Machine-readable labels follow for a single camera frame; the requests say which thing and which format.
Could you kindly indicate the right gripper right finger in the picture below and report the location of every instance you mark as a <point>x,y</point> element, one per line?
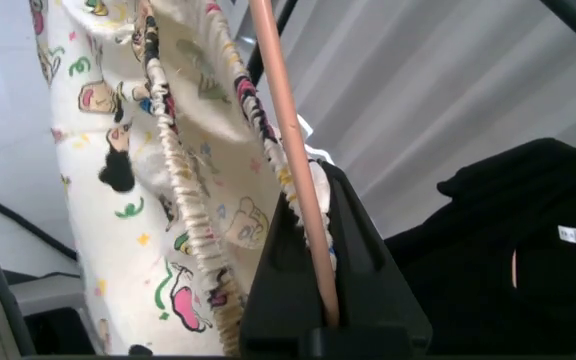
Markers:
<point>373,290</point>

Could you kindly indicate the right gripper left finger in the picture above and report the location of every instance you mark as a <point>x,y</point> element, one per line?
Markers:
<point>278,300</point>

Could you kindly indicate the black sleeveless top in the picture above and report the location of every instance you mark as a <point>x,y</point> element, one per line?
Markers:
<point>468,280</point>

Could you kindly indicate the cream printed garment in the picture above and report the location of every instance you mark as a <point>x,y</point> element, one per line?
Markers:
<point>118,225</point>

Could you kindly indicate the white curtain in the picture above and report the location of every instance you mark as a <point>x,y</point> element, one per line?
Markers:
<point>418,100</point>

